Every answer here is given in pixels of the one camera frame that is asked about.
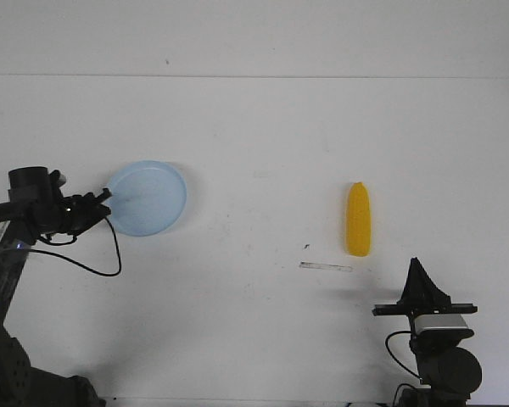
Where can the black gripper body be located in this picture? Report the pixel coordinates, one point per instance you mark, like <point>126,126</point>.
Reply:
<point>412,313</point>
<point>67,215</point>

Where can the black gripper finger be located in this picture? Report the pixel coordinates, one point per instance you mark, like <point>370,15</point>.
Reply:
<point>92,198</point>
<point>431,294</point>
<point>94,215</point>
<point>408,291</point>

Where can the light blue round plate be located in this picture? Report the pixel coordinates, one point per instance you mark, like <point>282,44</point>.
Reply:
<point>147,197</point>

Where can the yellow corn cob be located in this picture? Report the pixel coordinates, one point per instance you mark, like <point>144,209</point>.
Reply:
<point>358,221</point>

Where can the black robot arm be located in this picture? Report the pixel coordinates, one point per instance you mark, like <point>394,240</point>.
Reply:
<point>447,373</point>
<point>22,384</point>

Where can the clear tape strip horizontal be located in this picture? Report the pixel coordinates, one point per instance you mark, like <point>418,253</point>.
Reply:
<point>321,266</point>

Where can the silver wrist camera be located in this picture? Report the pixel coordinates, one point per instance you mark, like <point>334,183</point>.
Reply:
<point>439,323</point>

